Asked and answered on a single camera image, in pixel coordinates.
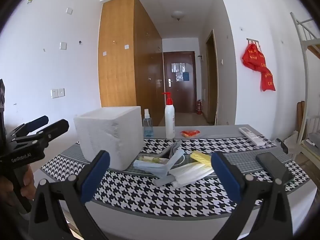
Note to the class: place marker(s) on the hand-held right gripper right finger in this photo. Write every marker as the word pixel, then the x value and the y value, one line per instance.
pixel 225 177

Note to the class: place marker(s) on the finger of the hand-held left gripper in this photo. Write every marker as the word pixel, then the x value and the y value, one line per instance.
pixel 37 122
pixel 55 127

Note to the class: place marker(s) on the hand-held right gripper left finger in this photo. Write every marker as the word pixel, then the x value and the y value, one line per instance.
pixel 96 177

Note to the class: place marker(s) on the white foam bundle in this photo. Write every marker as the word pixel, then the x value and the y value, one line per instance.
pixel 190 173

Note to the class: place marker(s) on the white foam box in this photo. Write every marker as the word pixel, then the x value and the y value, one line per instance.
pixel 105 135

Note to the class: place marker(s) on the green floral tissue packet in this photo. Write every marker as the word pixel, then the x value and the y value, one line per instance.
pixel 152 160

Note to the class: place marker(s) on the grey fuzzy cloth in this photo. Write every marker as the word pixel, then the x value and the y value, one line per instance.
pixel 173 147

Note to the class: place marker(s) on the person's left hand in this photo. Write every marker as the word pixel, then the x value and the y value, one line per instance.
pixel 28 182

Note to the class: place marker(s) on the yellow sponge cloth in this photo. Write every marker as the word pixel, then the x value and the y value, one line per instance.
pixel 200 158

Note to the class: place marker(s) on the houndstooth patterned tablecloth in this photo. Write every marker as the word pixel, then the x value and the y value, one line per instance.
pixel 140 195

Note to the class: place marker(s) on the white remote control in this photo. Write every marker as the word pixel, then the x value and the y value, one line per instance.
pixel 251 136

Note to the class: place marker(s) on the black smartphone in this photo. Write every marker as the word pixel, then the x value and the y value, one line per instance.
pixel 272 165

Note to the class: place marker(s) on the red snack packet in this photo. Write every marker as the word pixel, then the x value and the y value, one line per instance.
pixel 190 133

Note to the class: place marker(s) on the small black tool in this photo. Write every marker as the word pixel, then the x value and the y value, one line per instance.
pixel 282 145

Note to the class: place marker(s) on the blue spray bottle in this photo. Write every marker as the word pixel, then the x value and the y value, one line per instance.
pixel 148 127

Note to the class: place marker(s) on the red fire extinguisher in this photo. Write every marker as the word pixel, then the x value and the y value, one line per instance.
pixel 199 107

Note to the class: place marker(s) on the white red-pump lotion bottle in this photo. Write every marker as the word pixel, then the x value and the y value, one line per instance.
pixel 170 122

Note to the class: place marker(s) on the dark brown entrance door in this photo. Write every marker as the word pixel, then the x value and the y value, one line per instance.
pixel 180 95

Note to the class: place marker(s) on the wooden wardrobe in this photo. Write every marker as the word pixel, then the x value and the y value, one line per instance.
pixel 117 55

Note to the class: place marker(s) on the leaning wooden boards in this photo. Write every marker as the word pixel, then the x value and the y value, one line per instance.
pixel 301 117

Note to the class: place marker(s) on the grey pillow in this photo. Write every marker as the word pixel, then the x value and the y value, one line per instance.
pixel 314 138

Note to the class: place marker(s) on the wooden side door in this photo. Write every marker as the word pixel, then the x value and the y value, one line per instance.
pixel 212 80

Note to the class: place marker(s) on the papers on door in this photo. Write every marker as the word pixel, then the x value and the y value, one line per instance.
pixel 180 71

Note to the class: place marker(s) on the red hanging bags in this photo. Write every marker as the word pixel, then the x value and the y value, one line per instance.
pixel 255 60

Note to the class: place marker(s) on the white metal bunk bed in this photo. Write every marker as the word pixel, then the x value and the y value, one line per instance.
pixel 303 55

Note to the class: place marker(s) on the round ceiling light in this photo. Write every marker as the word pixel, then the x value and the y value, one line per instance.
pixel 178 15

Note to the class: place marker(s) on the white double wall socket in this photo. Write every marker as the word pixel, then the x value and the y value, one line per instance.
pixel 57 93

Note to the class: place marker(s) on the small white wall switch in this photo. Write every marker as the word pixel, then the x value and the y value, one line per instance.
pixel 69 10

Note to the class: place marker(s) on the metal wall hook rack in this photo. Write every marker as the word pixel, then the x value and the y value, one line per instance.
pixel 252 40

